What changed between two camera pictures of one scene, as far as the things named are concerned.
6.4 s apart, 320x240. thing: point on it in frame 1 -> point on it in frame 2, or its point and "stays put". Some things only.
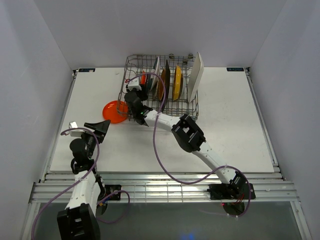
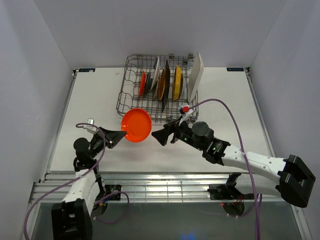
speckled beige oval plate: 157,91 stays put
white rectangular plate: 196,77 stays put
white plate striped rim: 157,69 stays put
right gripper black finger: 144,93 -> 162,135
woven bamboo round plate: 161,85 stays put
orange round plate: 116,111 -> 137,123
